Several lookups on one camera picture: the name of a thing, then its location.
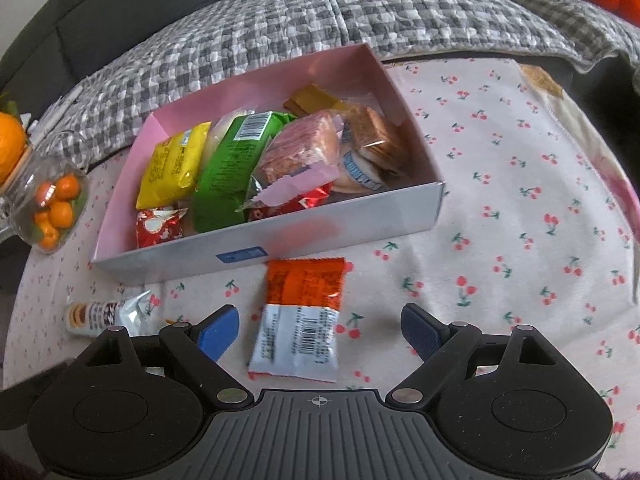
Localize clear pinkish crumbly bar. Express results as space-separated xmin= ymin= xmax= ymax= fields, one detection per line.
xmin=249 ymin=112 xmax=347 ymax=206

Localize mandarin with green leaf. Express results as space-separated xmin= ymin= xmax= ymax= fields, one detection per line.
xmin=0 ymin=102 xmax=28 ymax=187

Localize cherry print table cloth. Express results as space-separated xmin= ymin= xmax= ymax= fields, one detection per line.
xmin=10 ymin=57 xmax=640 ymax=461

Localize green snack packet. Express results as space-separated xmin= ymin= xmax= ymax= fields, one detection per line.
xmin=193 ymin=111 xmax=297 ymax=234

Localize yellow snack packet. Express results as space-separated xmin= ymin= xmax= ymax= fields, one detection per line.
xmin=135 ymin=122 xmax=212 ymax=210

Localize white packet with blue barcode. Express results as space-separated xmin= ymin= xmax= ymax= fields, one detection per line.
xmin=332 ymin=147 xmax=391 ymax=195

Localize clear oat bar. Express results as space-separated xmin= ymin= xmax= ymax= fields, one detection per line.
xmin=345 ymin=102 xmax=408 ymax=177

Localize orange and white snack packet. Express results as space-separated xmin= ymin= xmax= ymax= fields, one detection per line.
xmin=248 ymin=257 xmax=347 ymax=384

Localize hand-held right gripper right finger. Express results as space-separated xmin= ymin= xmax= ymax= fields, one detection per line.
xmin=385 ymin=302 xmax=561 ymax=408

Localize glass jar of small oranges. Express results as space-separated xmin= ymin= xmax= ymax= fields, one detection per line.
xmin=9 ymin=131 xmax=92 ymax=255

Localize long grey biscuit packet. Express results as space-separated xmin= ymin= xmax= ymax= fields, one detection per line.
xmin=65 ymin=290 xmax=162 ymax=337

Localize gold foil snack packet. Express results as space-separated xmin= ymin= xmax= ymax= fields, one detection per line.
xmin=283 ymin=83 xmax=348 ymax=117

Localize pink cardboard box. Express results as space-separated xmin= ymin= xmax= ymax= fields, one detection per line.
xmin=91 ymin=43 xmax=447 ymax=282

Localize red rice cracker packet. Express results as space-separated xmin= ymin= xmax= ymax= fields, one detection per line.
xmin=136 ymin=206 xmax=190 ymax=250
xmin=247 ymin=182 xmax=335 ymax=223

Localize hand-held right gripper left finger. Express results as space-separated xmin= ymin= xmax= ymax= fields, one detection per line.
xmin=75 ymin=304 xmax=251 ymax=409

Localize grey checkered blanket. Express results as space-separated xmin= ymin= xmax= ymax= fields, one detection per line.
xmin=47 ymin=0 xmax=640 ymax=161

